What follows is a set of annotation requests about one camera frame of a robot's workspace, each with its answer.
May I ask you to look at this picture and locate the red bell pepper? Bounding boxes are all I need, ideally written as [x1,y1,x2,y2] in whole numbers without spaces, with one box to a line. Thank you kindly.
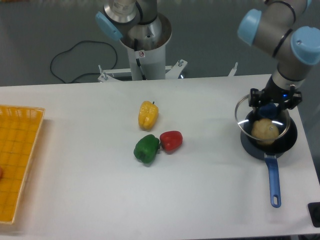
[159,130,183,152]

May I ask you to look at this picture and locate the yellow bell pepper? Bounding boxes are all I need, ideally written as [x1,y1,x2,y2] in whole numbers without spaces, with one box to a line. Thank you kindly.
[138,101,159,131]

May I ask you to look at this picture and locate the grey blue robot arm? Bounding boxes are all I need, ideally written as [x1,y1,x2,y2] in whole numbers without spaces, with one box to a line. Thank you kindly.
[95,0,320,110]

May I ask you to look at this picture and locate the dark pot blue handle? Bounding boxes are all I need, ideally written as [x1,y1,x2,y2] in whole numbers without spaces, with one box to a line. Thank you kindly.
[240,118,298,208]

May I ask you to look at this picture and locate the beige cauliflower toy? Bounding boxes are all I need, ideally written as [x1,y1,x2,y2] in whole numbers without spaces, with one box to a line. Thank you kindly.
[251,118,280,146]

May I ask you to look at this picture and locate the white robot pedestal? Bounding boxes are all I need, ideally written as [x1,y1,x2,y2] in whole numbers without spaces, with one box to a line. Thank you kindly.
[120,13,172,69]

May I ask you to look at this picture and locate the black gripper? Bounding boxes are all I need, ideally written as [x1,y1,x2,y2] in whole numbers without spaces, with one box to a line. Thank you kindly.
[248,76,302,112]

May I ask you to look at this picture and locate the glass lid blue knob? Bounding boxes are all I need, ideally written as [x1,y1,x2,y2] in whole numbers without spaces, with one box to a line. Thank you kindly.
[234,95,292,146]

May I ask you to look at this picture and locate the white pedestal base frame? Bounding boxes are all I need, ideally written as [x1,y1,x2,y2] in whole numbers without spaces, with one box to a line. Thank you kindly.
[97,59,240,83]

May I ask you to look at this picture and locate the yellow woven basket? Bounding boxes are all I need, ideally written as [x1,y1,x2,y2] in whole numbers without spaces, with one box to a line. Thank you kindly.
[0,105,45,225]

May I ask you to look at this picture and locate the black corner device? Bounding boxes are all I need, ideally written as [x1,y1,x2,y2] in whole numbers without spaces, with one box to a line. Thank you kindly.
[307,202,320,228]

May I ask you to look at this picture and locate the green bell pepper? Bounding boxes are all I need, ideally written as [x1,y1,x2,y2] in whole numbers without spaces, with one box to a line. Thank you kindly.
[133,134,160,165]

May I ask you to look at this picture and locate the black floor cable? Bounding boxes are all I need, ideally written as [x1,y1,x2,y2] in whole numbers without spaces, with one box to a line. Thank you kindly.
[50,40,118,84]

